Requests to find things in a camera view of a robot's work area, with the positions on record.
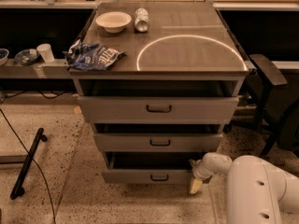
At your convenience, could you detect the blue bowl with items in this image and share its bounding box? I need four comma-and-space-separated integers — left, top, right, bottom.
14, 49, 39, 66

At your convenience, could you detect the black metal stand leg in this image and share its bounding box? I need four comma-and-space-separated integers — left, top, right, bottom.
10, 128, 48, 200

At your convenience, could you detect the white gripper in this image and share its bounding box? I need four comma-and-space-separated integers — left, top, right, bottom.
189, 160, 214, 194

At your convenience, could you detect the grey top drawer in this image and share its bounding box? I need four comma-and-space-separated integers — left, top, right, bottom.
78, 96, 238, 124

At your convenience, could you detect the blue bowl at edge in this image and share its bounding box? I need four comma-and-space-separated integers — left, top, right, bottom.
0, 49, 9, 66

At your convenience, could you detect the blue chip bag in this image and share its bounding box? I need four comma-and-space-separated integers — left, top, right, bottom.
64, 39, 125, 71

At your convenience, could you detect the black office chair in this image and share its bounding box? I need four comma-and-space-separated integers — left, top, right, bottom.
230, 54, 299, 157

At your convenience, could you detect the white paper cup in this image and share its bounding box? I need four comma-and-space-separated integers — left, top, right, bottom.
36, 43, 54, 63

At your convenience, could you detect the grey three-drawer cabinet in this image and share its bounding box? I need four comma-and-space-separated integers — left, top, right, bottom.
68, 1, 251, 185

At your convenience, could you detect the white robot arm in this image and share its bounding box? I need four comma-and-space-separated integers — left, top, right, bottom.
190, 152, 299, 224

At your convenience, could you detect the white bowl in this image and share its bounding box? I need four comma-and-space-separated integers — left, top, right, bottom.
95, 11, 132, 34

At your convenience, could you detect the grey drawer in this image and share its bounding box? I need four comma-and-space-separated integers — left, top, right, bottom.
78, 96, 238, 124
94, 133, 222, 152
102, 152, 205, 184

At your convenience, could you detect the grey bottom drawer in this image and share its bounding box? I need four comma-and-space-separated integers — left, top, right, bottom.
102, 152, 205, 184

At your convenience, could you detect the grey side shelf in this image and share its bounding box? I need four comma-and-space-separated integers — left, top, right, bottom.
0, 59, 71, 79

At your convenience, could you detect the grey middle drawer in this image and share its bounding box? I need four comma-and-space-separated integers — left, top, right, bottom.
94, 133, 222, 152

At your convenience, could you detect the black floor cable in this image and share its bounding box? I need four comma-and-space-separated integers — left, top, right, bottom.
0, 108, 57, 224

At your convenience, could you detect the crushed silver can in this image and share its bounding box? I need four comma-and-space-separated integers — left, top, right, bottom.
135, 7, 150, 33

